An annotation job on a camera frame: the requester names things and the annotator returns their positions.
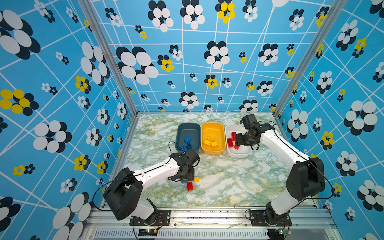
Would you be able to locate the small red lego brick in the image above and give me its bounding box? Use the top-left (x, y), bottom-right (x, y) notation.
top-left (187, 182), bottom-right (194, 191)

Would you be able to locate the white plastic bin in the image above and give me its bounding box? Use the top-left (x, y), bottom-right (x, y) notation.
top-left (225, 125), bottom-right (253, 158)

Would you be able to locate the red lego brick long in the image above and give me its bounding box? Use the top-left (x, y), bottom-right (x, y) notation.
top-left (227, 138), bottom-right (234, 148)

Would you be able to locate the yellow plastic bin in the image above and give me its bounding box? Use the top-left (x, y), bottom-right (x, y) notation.
top-left (201, 122), bottom-right (227, 155)

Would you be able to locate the dark teal plastic bin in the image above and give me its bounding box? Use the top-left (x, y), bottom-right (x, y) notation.
top-left (176, 123), bottom-right (201, 153)

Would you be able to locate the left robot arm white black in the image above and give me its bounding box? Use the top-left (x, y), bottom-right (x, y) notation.
top-left (103, 150), bottom-right (200, 225)

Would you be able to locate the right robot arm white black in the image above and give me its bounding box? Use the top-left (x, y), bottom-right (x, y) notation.
top-left (235, 115), bottom-right (326, 226)

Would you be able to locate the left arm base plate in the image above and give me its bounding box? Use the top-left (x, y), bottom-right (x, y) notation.
top-left (130, 210), bottom-right (171, 227)

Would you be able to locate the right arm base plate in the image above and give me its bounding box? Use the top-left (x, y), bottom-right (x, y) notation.
top-left (246, 210), bottom-right (293, 228)

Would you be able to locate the aluminium front rail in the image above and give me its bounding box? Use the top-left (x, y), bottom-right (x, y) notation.
top-left (81, 206), bottom-right (342, 240)

